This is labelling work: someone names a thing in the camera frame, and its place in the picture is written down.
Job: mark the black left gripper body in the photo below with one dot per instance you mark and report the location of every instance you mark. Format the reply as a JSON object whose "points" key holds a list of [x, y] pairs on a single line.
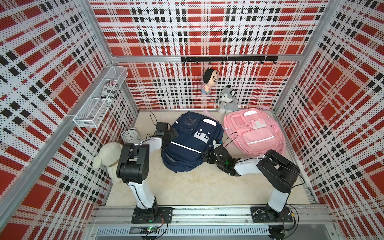
{"points": [[170, 135]]}

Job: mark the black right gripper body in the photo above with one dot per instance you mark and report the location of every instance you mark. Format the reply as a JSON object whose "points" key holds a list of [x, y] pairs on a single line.
{"points": [[213, 159]]}

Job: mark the navy blue backpack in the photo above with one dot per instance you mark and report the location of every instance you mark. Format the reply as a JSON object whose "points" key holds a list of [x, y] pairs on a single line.
{"points": [[196, 134]]}

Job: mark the pink school backpack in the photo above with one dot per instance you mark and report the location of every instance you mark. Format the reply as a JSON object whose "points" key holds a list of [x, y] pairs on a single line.
{"points": [[252, 131]]}

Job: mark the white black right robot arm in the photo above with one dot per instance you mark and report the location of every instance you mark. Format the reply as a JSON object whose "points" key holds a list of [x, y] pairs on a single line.
{"points": [[280, 172]]}

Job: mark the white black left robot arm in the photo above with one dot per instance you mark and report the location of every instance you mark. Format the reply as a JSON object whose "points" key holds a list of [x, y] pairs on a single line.
{"points": [[133, 169]]}

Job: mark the white alarm clock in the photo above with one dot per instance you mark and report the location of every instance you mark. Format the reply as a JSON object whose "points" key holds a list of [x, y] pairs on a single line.
{"points": [[131, 136]]}

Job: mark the grey white husky plush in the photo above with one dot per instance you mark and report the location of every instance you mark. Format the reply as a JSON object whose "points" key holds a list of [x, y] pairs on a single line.
{"points": [[228, 102]]}

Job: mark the cream teddy bear plush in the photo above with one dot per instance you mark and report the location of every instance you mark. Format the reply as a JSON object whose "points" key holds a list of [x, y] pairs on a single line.
{"points": [[109, 156]]}

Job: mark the striped can on shelf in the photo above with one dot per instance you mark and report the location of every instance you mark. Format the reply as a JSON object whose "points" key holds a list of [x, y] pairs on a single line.
{"points": [[109, 91]]}

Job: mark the cartoon boy doll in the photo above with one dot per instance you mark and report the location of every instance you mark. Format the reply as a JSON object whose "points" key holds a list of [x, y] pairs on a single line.
{"points": [[210, 79]]}

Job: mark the green circuit board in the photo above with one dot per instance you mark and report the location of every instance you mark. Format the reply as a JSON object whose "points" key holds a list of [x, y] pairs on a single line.
{"points": [[143, 230]]}

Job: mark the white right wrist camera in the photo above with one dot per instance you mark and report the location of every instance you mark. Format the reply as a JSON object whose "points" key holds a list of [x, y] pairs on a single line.
{"points": [[217, 143]]}

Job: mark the white wire mesh shelf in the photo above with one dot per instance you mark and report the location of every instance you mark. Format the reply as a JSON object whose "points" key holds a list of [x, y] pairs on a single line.
{"points": [[93, 111]]}

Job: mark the black wall hook rail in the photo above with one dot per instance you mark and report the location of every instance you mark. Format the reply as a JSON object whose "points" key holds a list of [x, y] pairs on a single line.
{"points": [[260, 59]]}

